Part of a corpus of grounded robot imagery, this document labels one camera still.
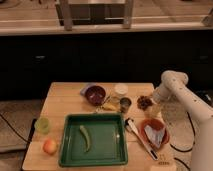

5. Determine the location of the orange red plate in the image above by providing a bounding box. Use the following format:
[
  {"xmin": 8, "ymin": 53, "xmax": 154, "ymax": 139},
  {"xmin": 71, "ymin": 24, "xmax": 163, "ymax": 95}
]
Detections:
[{"xmin": 139, "ymin": 118, "xmax": 169, "ymax": 149}]

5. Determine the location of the dark red bowl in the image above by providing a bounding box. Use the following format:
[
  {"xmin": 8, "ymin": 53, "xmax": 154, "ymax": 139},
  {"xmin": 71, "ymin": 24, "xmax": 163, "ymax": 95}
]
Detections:
[{"xmin": 85, "ymin": 85, "xmax": 106, "ymax": 106}]

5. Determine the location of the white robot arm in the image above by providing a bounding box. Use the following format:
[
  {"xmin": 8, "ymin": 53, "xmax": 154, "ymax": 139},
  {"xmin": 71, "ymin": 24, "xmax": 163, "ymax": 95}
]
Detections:
[{"xmin": 152, "ymin": 70, "xmax": 213, "ymax": 171}]

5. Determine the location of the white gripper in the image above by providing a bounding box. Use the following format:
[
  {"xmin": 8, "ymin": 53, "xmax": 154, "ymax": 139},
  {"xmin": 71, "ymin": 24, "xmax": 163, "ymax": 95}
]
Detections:
[{"xmin": 148, "ymin": 84, "xmax": 171, "ymax": 118}]

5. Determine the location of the black cable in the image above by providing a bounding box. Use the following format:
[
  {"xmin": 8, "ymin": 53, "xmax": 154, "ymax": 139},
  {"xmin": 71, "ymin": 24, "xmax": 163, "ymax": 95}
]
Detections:
[
  {"xmin": 169, "ymin": 113, "xmax": 196, "ymax": 154},
  {"xmin": 0, "ymin": 113, "xmax": 29, "ymax": 144}
]

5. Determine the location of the white lidded container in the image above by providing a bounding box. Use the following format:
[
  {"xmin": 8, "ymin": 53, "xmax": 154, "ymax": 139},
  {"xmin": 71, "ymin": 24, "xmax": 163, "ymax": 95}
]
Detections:
[{"xmin": 114, "ymin": 83, "xmax": 128, "ymax": 97}]

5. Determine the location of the green chili pepper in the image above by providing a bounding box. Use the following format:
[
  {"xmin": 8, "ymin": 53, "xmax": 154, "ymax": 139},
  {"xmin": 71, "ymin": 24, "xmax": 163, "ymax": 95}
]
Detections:
[{"xmin": 79, "ymin": 125, "xmax": 91, "ymax": 152}]

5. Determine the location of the grey blue crumpled cloth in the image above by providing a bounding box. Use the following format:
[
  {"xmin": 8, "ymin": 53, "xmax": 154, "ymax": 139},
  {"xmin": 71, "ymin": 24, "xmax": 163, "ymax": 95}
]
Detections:
[{"xmin": 144, "ymin": 125, "xmax": 165, "ymax": 148}]

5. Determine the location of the light wooden stool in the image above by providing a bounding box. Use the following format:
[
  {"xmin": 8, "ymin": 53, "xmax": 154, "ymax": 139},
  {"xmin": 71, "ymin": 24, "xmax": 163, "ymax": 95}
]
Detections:
[{"xmin": 55, "ymin": 0, "xmax": 134, "ymax": 30}]

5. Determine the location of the yellow plastic wrapped item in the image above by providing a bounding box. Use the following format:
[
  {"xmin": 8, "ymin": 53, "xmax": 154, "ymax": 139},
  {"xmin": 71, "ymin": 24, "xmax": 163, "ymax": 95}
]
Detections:
[{"xmin": 102, "ymin": 96, "xmax": 120, "ymax": 111}]

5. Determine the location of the black cable right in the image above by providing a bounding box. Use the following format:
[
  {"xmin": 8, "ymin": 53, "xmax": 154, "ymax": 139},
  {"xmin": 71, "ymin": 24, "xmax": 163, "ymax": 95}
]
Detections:
[{"xmin": 169, "ymin": 113, "xmax": 196, "ymax": 154}]

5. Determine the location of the orange peach fruit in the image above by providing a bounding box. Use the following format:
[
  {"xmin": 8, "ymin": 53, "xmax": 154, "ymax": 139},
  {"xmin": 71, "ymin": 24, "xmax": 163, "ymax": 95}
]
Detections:
[{"xmin": 43, "ymin": 139, "xmax": 57, "ymax": 155}]

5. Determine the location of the green plastic cup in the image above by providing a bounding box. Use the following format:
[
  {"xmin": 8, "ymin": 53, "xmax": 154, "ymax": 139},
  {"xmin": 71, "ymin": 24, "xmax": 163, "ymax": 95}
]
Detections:
[{"xmin": 34, "ymin": 117, "xmax": 50, "ymax": 134}]

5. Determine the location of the small metal cup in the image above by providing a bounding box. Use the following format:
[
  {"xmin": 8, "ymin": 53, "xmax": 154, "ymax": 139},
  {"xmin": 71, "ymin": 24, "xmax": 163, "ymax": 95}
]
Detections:
[{"xmin": 120, "ymin": 97, "xmax": 132, "ymax": 113}]

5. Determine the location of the white black handled utensil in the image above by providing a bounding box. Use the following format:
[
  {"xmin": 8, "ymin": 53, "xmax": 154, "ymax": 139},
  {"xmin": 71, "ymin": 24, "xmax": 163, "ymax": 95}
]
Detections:
[{"xmin": 125, "ymin": 118, "xmax": 158, "ymax": 161}]

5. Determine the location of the black cable left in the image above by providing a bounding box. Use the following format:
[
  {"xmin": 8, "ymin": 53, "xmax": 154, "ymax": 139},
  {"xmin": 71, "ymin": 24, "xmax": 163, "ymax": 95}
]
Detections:
[{"xmin": 0, "ymin": 113, "xmax": 29, "ymax": 144}]

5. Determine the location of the green plastic tray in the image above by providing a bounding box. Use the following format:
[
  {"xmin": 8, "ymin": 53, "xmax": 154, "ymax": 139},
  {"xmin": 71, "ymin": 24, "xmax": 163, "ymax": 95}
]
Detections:
[{"xmin": 58, "ymin": 114, "xmax": 128, "ymax": 167}]

